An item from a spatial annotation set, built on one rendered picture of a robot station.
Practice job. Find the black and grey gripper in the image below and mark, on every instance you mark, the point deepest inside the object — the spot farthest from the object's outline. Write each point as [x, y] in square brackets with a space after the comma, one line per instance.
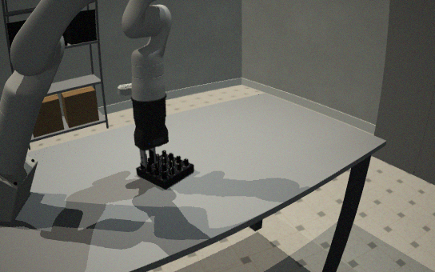
[149, 107]

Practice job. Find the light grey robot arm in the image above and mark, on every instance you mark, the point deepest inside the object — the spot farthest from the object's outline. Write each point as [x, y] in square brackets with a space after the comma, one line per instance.
[33, 52]

